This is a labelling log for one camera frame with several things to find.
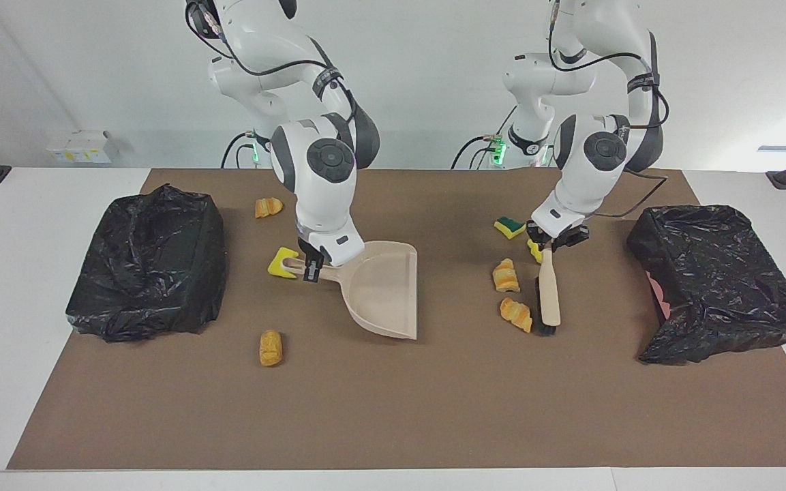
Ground striped toy croissant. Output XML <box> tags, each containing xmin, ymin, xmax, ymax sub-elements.
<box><xmin>492</xmin><ymin>258</ymin><xmax>522</xmax><ymax>293</ymax></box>
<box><xmin>499</xmin><ymin>297</ymin><xmax>534</xmax><ymax>333</ymax></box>

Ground beige brush black bristles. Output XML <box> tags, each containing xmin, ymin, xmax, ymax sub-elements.
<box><xmin>534</xmin><ymin>244</ymin><xmax>562</xmax><ymax>337</ymax></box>

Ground beige plastic dustpan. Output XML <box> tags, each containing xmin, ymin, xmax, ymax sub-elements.
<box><xmin>282</xmin><ymin>240</ymin><xmax>419</xmax><ymax>340</ymax></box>

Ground notched yellow sponge piece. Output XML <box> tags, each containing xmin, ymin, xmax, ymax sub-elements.
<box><xmin>268</xmin><ymin>247</ymin><xmax>300</xmax><ymax>280</ymax></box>

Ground white wall socket box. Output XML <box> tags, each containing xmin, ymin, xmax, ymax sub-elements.
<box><xmin>46</xmin><ymin>130</ymin><xmax>111</xmax><ymax>164</ymax></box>

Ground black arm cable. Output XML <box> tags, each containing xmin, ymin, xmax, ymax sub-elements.
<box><xmin>185</xmin><ymin>0</ymin><xmax>359</xmax><ymax>137</ymax></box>
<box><xmin>547</xmin><ymin>0</ymin><xmax>670</xmax><ymax>219</ymax></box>

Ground brown table mat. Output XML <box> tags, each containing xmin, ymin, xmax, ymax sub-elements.
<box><xmin>6</xmin><ymin>168</ymin><xmax>786</xmax><ymax>470</ymax></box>

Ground black bag lined pink bin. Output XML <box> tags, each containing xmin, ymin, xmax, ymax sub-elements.
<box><xmin>626</xmin><ymin>205</ymin><xmax>786</xmax><ymax>365</ymax></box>

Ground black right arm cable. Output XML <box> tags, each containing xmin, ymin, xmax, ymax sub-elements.
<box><xmin>185</xmin><ymin>0</ymin><xmax>359</xmax><ymax>137</ymax></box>

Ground brown toy bread roll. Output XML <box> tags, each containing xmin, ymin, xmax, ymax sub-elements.
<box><xmin>259</xmin><ymin>330</ymin><xmax>284</xmax><ymax>368</ymax></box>

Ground black base cable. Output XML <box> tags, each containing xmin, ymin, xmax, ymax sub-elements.
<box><xmin>220</xmin><ymin>132</ymin><xmax>260</xmax><ymax>170</ymax></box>
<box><xmin>451</xmin><ymin>102</ymin><xmax>523</xmax><ymax>170</ymax></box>

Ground green and yellow sponge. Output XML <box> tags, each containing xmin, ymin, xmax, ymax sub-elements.
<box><xmin>494</xmin><ymin>216</ymin><xmax>527</xmax><ymax>240</ymax></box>

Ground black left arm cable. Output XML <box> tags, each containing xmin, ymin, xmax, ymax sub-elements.
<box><xmin>547</xmin><ymin>0</ymin><xmax>670</xmax><ymax>219</ymax></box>

